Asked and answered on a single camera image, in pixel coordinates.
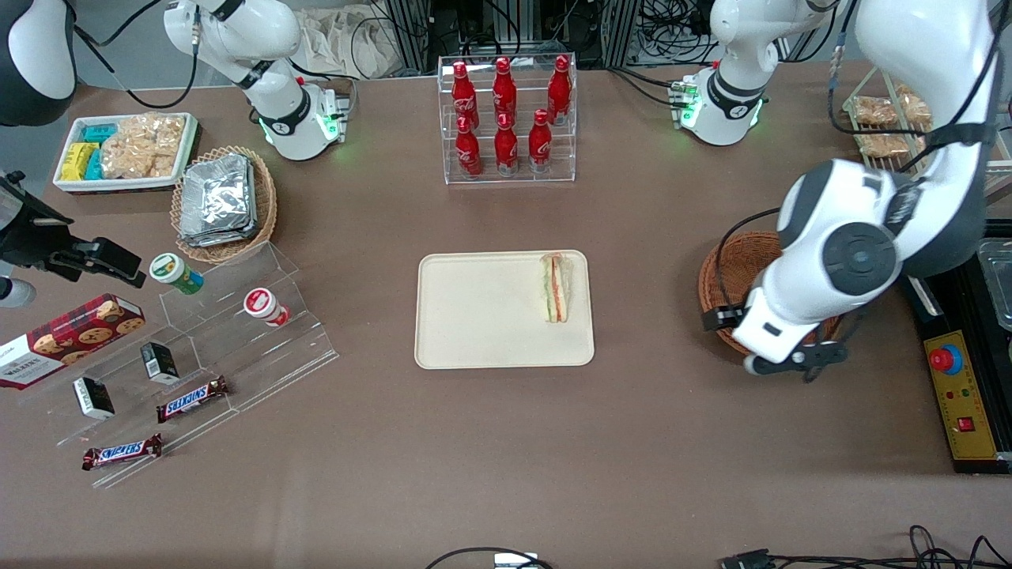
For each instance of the clear bag of rice crackers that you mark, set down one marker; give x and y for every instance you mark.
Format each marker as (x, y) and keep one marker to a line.
(142, 146)

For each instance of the red cola bottle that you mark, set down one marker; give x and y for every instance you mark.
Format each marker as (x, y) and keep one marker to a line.
(560, 91)
(462, 99)
(507, 148)
(504, 95)
(540, 144)
(468, 152)

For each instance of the wrist black camera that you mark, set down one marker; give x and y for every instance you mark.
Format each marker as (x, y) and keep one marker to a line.
(103, 257)
(721, 318)

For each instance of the oval light wicker basket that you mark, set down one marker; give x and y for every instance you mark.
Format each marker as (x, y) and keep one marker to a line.
(265, 197)

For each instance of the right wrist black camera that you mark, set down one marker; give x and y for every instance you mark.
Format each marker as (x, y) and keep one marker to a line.
(103, 257)

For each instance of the snickers chocolate bar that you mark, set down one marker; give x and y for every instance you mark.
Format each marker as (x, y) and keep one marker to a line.
(122, 452)
(192, 400)

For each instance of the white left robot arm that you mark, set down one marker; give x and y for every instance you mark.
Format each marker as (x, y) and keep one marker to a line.
(858, 257)

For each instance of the red lid snack cup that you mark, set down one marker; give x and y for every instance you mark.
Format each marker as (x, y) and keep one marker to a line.
(263, 306)

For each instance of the beige plastic tray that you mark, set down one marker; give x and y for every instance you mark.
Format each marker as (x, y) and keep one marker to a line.
(482, 310)

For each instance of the clear acrylic bottle rack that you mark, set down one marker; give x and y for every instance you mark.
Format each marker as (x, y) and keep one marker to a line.
(522, 175)

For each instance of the small black box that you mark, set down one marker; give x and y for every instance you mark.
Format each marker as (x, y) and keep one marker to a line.
(160, 363)
(94, 398)

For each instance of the red emergency stop button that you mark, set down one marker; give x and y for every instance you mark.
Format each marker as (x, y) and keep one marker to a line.
(945, 359)

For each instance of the white rectangular snack tray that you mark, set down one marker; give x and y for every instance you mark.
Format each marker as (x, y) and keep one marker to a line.
(71, 186)

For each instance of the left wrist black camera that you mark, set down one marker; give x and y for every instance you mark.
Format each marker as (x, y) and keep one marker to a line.
(721, 318)

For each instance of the round brown wicker basket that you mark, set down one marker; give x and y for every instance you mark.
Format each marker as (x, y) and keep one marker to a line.
(747, 261)

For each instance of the clear bag of fried snacks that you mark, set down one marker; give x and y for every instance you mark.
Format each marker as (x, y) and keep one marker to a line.
(874, 111)
(885, 145)
(913, 107)

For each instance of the beige cloth bag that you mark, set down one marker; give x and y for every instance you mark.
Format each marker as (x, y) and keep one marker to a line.
(348, 43)

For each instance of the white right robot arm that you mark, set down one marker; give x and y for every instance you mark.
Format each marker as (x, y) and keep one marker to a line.
(261, 39)

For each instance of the black control box yellow panel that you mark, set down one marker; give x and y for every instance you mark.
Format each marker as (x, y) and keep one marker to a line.
(964, 395)

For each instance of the red tartan cookie box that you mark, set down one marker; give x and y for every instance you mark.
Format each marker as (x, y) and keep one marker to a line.
(63, 344)

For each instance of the triangle sandwich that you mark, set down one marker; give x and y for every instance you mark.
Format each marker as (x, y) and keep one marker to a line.
(556, 288)

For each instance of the clear acrylic stepped display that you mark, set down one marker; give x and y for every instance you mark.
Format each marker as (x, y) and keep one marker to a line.
(229, 356)

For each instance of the clear plastic container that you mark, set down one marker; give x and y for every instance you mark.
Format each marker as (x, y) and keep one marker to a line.
(998, 284)

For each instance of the yellow snack pack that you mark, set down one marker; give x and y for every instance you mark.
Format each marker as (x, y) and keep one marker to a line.
(77, 162)

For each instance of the teal snack pack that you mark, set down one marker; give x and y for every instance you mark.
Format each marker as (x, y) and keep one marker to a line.
(99, 133)
(95, 166)

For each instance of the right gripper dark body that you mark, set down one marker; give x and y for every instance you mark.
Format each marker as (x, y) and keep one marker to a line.
(30, 234)

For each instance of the green lid snack cup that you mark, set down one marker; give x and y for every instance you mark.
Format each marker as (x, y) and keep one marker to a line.
(174, 271)

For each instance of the silver foil packet stack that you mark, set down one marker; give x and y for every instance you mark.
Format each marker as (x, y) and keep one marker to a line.
(217, 201)

